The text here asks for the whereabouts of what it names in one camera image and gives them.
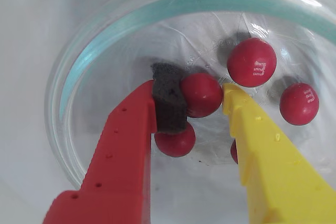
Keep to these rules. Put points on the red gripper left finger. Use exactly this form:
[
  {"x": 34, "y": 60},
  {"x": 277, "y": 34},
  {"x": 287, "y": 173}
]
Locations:
[{"x": 123, "y": 155}]

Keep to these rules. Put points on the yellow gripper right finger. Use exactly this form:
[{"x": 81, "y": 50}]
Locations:
[{"x": 275, "y": 169}]

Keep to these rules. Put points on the red round candy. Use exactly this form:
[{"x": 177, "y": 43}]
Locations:
[
  {"x": 200, "y": 95},
  {"x": 251, "y": 62},
  {"x": 233, "y": 151},
  {"x": 299, "y": 104},
  {"x": 178, "y": 145}
]

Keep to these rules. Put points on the clear glass dish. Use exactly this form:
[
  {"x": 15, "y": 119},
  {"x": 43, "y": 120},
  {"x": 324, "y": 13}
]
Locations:
[{"x": 105, "y": 32}]

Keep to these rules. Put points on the white tablecloth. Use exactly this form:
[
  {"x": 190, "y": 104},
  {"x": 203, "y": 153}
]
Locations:
[{"x": 21, "y": 77}]

